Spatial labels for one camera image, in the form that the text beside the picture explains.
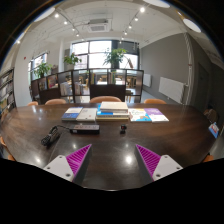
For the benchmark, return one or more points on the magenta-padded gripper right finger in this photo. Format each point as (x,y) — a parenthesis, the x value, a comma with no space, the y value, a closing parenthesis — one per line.
(165,166)

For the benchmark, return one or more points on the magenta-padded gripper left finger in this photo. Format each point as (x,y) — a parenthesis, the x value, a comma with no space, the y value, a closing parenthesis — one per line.
(58,166)

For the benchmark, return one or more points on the black power strip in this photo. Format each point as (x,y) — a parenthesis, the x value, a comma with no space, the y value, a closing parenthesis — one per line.
(85,129)

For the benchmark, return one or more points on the purple and white book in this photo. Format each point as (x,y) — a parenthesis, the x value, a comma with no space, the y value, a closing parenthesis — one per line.
(156,114)

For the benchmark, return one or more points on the blue and white book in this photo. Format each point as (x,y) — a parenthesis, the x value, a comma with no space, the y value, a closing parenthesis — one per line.
(71,114)

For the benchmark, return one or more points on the white book with cartoon cover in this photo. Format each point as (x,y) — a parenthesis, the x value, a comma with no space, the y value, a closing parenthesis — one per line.
(138,115)

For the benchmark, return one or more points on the plain white book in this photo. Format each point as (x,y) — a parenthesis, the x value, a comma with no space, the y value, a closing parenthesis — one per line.
(87,114)

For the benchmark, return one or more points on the thick blue-edged book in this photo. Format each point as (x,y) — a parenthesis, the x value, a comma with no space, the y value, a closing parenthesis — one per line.
(101,113)

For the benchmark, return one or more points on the yellowish thick book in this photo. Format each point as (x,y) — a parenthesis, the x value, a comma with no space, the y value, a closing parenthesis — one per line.
(111,118)

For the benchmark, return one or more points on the large cream book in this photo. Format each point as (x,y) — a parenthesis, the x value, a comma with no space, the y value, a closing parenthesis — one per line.
(114,106)

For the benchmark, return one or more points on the group of orange chairs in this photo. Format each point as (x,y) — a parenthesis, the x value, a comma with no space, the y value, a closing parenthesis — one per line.
(105,99)

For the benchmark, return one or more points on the dark open shelf unit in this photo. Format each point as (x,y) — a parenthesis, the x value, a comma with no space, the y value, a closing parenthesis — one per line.
(106,90)

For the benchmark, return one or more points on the small potted green plant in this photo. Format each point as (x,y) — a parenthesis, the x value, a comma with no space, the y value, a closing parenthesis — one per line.
(42,69)

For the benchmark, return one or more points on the medium potted green plant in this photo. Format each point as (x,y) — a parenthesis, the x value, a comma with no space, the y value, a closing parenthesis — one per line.
(72,60)

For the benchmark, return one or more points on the large potted green plant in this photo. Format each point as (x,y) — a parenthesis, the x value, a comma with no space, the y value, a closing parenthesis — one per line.
(115,56)

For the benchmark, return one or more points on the ceiling air conditioner unit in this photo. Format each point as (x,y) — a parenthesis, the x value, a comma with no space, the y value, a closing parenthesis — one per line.
(98,26)

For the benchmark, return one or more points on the ceiling spot lights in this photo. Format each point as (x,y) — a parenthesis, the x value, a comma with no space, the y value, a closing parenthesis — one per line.
(142,9)

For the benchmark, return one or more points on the large white wall radiator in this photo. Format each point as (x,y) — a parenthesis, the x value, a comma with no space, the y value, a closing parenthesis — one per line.
(171,89)

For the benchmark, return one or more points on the small white wall radiator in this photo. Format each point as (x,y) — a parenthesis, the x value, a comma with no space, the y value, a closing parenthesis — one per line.
(147,80)

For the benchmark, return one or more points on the wall bookcase with books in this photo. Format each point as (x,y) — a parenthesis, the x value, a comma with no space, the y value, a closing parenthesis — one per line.
(6,91)

